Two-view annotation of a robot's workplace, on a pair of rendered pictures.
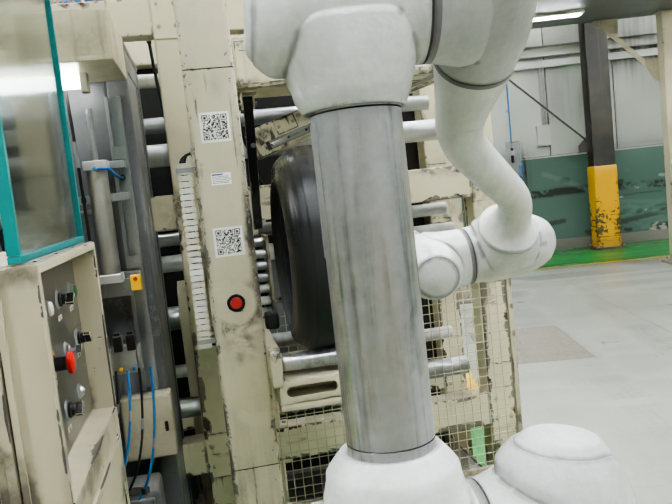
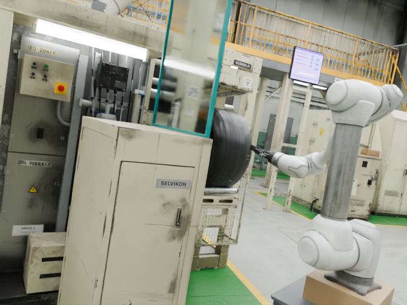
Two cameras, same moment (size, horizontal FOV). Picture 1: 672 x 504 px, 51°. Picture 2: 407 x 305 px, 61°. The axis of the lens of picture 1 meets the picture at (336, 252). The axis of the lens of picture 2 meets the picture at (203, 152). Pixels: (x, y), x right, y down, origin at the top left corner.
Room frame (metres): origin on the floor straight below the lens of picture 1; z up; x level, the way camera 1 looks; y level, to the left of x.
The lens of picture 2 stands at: (-0.27, 1.00, 1.32)
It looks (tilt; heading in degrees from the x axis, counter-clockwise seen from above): 5 degrees down; 337
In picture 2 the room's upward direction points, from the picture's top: 9 degrees clockwise
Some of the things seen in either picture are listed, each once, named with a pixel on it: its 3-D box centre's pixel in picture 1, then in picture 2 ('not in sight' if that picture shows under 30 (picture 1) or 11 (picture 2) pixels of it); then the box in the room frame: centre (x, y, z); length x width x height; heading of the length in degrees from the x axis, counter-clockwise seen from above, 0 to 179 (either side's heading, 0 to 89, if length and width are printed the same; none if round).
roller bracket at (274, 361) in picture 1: (270, 352); not in sight; (1.89, 0.21, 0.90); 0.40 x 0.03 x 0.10; 10
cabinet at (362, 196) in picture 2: not in sight; (346, 185); (4.62, -4.06, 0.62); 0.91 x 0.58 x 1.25; 87
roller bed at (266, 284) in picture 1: (240, 283); not in sight; (2.26, 0.32, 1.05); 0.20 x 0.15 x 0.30; 100
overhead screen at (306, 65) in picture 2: not in sight; (306, 66); (4.72, -2.72, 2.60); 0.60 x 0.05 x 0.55; 87
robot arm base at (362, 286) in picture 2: not in sight; (355, 275); (0.79, -0.25, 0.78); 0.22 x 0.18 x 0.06; 107
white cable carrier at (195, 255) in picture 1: (196, 256); not in sight; (1.81, 0.36, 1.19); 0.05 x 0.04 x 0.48; 10
